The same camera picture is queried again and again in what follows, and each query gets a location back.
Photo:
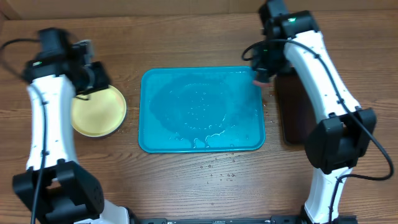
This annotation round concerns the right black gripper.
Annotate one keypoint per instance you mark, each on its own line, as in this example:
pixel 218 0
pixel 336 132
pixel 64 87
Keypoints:
pixel 262 66

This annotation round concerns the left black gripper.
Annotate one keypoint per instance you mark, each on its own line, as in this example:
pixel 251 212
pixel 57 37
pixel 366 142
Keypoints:
pixel 103 81

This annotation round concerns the red black sponge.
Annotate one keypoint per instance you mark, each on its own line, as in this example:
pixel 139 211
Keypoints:
pixel 261 84

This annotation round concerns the yellow-green plate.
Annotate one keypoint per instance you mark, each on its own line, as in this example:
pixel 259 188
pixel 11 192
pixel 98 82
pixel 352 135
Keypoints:
pixel 100 113

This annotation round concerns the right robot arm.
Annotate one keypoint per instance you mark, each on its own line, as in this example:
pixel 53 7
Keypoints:
pixel 340 136

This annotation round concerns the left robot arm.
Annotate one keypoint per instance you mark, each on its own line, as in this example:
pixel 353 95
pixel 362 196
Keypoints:
pixel 54 187

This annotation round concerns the black rectangular tray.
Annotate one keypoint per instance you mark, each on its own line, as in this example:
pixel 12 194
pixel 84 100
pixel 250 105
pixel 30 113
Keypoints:
pixel 295 109

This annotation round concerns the teal plastic tray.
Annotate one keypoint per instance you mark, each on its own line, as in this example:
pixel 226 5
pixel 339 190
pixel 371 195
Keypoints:
pixel 200 109

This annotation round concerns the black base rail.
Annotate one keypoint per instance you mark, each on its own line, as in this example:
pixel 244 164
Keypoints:
pixel 276 219

